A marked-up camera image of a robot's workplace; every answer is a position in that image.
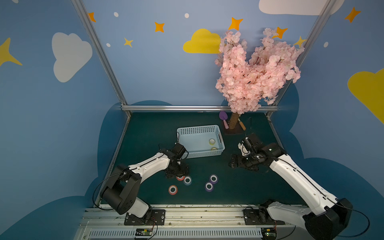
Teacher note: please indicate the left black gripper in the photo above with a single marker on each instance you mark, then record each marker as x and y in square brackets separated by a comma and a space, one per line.
[175, 170]

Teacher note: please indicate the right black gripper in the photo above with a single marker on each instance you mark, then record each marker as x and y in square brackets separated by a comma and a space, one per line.
[238, 161]

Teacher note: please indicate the red tape roll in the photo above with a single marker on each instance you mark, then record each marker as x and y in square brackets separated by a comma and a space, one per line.
[180, 178]
[173, 190]

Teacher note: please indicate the light blue plastic storage basket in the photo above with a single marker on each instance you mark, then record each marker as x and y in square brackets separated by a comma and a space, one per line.
[196, 141]

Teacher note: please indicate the purple tape roll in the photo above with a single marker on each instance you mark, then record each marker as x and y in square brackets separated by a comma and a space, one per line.
[209, 186]
[213, 179]

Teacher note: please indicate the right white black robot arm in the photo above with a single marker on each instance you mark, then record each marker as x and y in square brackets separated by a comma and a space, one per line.
[324, 217]

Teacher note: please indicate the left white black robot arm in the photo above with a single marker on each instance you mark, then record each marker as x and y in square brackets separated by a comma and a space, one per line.
[121, 188]

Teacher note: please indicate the blue tape roll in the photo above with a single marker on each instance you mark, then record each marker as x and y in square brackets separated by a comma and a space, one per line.
[187, 180]

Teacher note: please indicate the purple pink toy shovel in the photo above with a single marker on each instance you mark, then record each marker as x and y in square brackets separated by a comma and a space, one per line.
[223, 116]

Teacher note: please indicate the right green circuit board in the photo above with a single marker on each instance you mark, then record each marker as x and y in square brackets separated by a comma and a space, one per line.
[269, 233]

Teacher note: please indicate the green circuit board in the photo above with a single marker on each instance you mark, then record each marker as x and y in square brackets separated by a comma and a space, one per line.
[269, 233]
[144, 233]

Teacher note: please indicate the left green circuit board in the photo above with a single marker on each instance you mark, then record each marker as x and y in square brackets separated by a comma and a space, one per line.
[144, 233]

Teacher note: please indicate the pink cherry blossom tree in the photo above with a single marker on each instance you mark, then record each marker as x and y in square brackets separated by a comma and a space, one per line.
[245, 82]

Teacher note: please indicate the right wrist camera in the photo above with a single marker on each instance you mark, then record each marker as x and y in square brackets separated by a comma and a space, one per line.
[243, 149]

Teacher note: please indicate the dark tree base plate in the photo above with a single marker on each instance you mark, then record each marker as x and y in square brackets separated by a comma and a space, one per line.
[236, 131]

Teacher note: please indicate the wooden handle toy tool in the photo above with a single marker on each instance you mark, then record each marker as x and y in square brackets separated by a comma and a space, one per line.
[242, 125]

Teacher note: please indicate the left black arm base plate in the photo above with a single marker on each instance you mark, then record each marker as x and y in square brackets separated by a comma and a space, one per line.
[151, 217]

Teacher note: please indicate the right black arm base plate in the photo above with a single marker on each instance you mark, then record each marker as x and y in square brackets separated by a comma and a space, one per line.
[257, 217]

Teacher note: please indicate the aluminium rail front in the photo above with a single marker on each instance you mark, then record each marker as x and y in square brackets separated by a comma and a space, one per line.
[184, 222]

